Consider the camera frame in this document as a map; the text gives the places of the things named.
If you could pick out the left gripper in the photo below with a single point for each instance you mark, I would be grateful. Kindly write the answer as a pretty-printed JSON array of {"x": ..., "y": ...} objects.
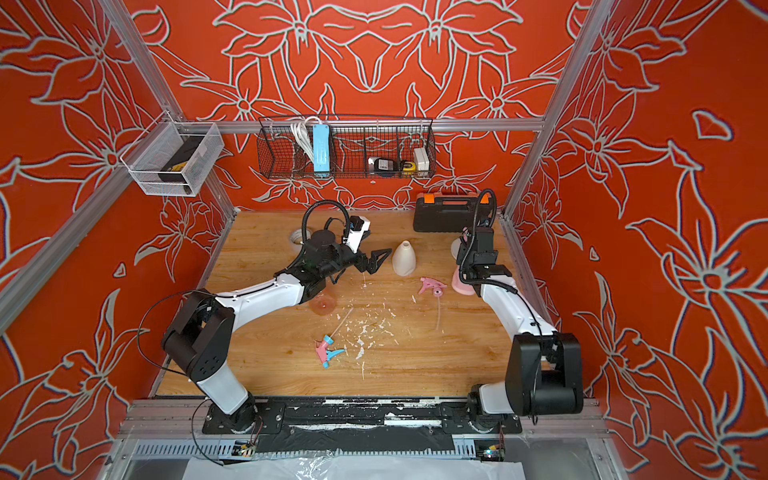
[{"x": 358, "y": 259}]

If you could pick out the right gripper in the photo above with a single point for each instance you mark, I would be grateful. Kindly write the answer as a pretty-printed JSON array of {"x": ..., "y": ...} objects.
[{"x": 474, "y": 276}]

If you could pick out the white spray bottle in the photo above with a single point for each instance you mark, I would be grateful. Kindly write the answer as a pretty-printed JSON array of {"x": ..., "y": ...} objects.
[{"x": 404, "y": 259}]

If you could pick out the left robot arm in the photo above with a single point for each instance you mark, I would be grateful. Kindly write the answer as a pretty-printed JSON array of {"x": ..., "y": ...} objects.
[{"x": 198, "y": 339}]

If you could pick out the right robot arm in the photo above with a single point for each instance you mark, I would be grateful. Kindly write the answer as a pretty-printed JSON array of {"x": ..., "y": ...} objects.
[{"x": 544, "y": 370}]

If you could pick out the clear reddish spray bottle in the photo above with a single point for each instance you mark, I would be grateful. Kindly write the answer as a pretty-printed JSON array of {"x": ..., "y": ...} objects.
[{"x": 323, "y": 304}]

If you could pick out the pink blue spray nozzle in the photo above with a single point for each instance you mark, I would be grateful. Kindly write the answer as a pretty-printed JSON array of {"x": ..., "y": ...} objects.
[{"x": 323, "y": 348}]

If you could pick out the black orange tool case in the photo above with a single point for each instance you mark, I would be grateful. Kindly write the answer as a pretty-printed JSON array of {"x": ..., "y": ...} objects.
[{"x": 448, "y": 213}]

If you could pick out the clear tape roll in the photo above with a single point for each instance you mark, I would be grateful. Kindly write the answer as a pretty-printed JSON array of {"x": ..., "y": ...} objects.
[{"x": 296, "y": 239}]

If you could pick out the black device with label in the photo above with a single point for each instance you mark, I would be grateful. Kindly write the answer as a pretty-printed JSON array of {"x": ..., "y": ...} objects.
[{"x": 383, "y": 167}]

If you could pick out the white adapter block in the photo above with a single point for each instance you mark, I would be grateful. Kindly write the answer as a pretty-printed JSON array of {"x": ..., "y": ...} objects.
[{"x": 422, "y": 161}]

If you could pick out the light blue box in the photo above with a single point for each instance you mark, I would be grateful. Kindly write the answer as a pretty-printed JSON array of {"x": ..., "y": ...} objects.
[{"x": 321, "y": 150}]

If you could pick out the black box in bin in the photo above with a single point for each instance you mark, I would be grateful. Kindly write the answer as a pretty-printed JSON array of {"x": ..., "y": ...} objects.
[{"x": 171, "y": 171}]

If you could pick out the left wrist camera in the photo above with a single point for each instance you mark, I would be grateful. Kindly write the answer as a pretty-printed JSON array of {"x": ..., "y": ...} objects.
[{"x": 358, "y": 230}]

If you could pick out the black wire basket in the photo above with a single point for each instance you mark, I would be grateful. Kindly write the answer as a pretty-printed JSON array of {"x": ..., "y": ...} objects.
[{"x": 285, "y": 149}]

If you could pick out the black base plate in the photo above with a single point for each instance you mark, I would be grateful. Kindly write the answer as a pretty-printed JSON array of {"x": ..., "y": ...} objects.
[{"x": 397, "y": 425}]

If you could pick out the clear plastic wall bin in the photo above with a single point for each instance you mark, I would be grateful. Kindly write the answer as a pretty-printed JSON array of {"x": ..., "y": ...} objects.
[{"x": 147, "y": 154}]

